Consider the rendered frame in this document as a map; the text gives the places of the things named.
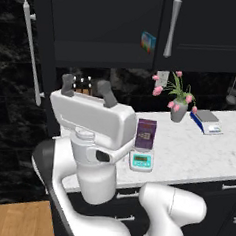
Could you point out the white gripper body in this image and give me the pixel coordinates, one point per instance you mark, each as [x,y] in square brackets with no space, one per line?
[96,120]

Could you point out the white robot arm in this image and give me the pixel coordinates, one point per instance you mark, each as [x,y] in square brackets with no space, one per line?
[95,181]

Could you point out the open dark cabinet door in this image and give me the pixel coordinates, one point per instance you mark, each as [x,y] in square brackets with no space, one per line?
[48,51]

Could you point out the white teal digital scale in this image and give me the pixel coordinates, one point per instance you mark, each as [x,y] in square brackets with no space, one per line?
[141,160]

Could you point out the colourful cereal box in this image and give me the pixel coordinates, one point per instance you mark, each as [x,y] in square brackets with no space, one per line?
[148,42]

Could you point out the blue white digital scale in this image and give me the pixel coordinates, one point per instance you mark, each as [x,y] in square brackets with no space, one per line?
[207,122]

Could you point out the closed dark cabinet door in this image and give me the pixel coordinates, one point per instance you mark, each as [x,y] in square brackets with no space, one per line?
[213,34]

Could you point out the dark base cabinet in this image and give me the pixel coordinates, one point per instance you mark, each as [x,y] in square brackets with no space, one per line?
[219,211]

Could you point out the wooden knife block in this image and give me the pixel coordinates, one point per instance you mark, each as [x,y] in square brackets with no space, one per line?
[83,86]

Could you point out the purple box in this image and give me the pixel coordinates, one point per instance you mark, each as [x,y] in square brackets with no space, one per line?
[146,134]

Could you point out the grey vase with pink tulips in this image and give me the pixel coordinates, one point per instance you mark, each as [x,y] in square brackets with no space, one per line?
[178,111]

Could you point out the hanging grey ladle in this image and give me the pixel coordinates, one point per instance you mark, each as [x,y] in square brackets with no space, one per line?
[232,95]

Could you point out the white wall socket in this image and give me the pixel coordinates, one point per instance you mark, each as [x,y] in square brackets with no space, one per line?
[163,78]

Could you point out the dark wall cabinet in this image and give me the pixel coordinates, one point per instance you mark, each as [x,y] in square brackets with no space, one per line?
[104,22]

